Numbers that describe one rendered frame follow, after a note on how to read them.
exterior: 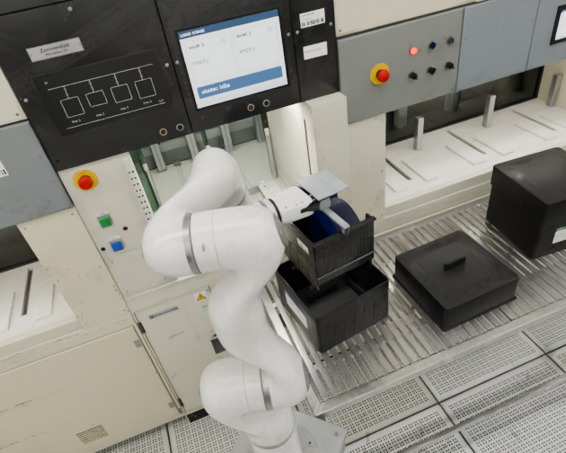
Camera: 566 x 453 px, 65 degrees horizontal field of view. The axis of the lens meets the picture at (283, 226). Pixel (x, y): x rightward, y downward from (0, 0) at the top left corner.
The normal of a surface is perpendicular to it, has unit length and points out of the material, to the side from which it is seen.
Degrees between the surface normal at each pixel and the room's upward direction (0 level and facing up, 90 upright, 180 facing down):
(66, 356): 90
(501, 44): 90
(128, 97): 90
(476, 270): 0
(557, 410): 0
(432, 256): 0
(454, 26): 90
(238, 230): 39
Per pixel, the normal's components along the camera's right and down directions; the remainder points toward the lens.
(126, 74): 0.34, 0.55
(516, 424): -0.14, -0.78
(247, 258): 0.05, 0.63
